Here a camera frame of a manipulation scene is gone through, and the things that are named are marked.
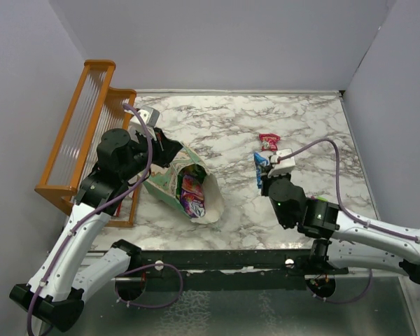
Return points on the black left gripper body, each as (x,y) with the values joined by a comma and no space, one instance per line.
(141,151)

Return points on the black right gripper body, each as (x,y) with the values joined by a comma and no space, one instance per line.
(267,181)

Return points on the blue snack packet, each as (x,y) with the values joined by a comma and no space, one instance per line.
(261,163)

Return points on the green illustrated paper bag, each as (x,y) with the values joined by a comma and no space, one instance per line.
(165,184)

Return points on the red snack packet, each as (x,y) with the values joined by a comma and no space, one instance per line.
(269,141)

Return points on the purple snack packet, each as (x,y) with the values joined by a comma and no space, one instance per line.
(192,196)

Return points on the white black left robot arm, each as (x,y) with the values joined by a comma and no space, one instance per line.
(57,293)

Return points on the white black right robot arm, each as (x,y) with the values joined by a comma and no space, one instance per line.
(342,238)

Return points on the green capped marker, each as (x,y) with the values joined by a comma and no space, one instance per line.
(322,199)

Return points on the wooden acrylic display rack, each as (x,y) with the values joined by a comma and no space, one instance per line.
(95,107)

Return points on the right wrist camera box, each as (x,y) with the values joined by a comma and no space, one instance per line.
(281,166)

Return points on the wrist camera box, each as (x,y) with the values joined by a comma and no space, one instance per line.
(281,166)
(149,116)

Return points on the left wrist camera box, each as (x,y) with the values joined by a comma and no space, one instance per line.
(149,116)

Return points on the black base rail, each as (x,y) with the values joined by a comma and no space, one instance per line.
(240,270)

